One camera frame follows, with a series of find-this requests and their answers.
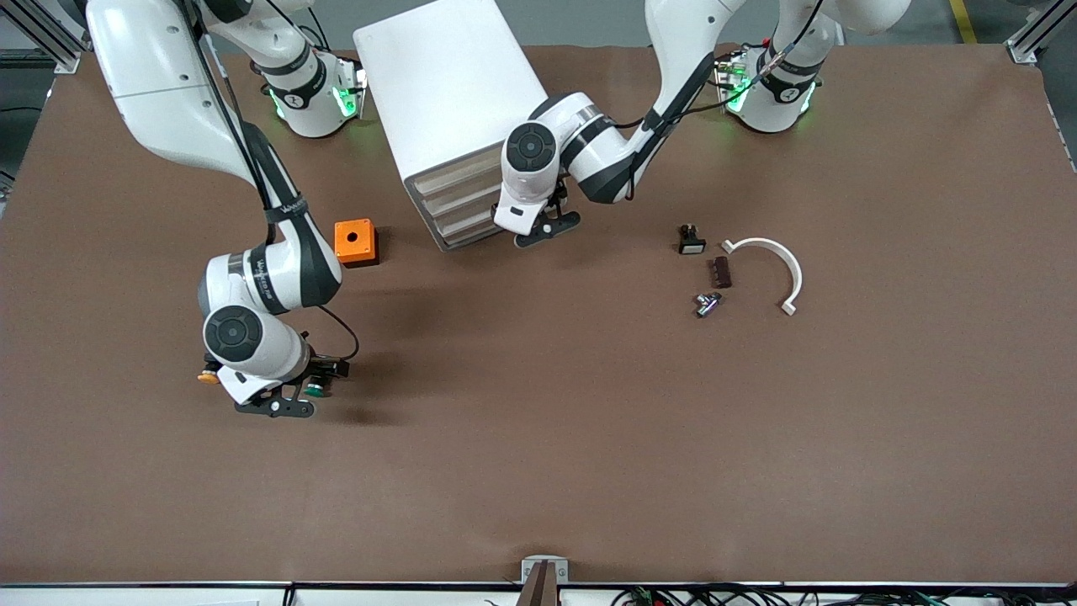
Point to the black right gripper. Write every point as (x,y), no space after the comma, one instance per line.
(320,367)

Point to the green push button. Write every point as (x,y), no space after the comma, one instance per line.
(315,390)

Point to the aluminium frame profile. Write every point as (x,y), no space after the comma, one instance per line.
(1031,46)
(55,46)

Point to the white table edge rail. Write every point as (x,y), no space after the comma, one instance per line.
(168,596)

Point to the black switch white face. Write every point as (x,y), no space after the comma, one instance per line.
(692,244)

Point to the brown camera post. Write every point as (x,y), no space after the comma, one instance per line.
(538,591)

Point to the white curved bracket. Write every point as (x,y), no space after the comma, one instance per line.
(791,265)

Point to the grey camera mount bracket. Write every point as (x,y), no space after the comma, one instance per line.
(562,572)

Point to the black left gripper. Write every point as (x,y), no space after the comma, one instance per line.
(561,190)

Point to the yellow push button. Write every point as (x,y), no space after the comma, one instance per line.
(206,378)

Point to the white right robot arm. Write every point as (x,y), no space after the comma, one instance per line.
(168,84)

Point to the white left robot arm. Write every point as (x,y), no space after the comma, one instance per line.
(681,34)

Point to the brown terminal block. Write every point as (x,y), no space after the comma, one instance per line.
(722,273)

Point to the orange box with hole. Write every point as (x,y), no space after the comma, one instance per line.
(363,240)

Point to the silver key switch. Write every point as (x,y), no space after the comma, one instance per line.
(708,305)

